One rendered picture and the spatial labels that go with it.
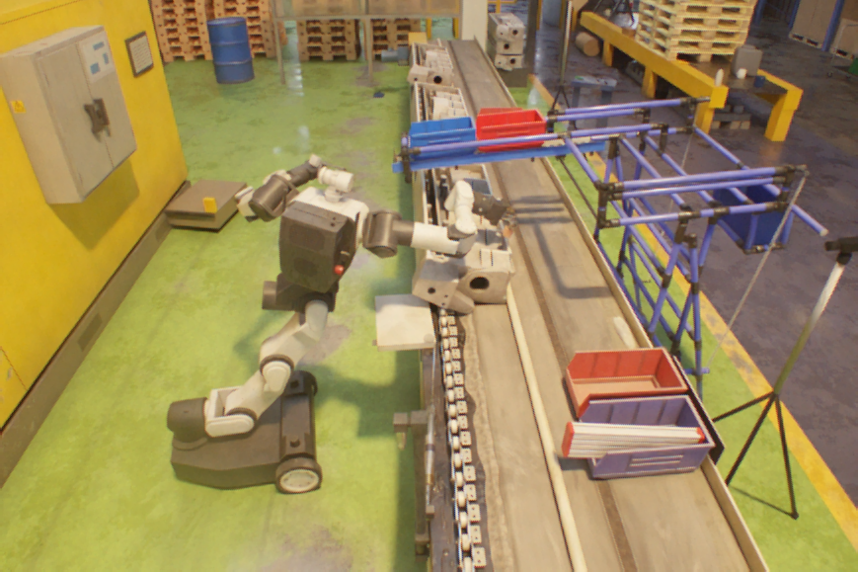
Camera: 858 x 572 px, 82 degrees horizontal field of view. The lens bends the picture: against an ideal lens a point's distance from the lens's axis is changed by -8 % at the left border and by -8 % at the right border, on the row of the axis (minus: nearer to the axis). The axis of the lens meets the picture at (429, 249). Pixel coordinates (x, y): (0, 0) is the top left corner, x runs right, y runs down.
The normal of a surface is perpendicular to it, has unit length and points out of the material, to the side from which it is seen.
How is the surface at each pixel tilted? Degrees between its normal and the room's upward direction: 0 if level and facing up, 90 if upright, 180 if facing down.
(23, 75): 90
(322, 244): 85
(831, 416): 0
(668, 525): 0
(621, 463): 92
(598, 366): 88
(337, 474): 0
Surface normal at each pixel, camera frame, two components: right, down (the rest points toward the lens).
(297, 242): -0.22, 0.45
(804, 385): 0.00, -0.84
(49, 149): 0.04, 0.55
